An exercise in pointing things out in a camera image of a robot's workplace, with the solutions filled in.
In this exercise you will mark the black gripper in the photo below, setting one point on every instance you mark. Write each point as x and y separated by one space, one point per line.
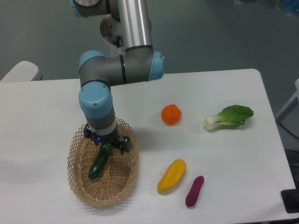
124 144

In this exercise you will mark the dark green cucumber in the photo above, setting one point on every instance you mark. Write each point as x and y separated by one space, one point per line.
100 161

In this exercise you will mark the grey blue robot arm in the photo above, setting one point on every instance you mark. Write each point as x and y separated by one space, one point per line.
98 73

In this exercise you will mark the woven wicker basket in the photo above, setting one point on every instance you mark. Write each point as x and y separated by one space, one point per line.
118 176

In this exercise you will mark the orange tangerine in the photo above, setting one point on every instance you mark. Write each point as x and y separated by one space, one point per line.
171 114

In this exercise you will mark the yellow mango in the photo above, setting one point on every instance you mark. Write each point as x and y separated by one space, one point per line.
172 176

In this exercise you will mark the purple sweet potato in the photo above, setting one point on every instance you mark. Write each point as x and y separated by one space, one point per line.
194 191

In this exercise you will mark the white chair armrest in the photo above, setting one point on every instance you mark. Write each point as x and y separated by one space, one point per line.
23 71

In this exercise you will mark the green bok choy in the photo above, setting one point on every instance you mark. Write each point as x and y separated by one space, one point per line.
234 115

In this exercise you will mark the black device at table edge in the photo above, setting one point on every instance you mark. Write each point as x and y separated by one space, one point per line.
290 199

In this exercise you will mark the white furniture frame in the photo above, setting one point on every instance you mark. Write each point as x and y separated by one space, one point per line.
291 103

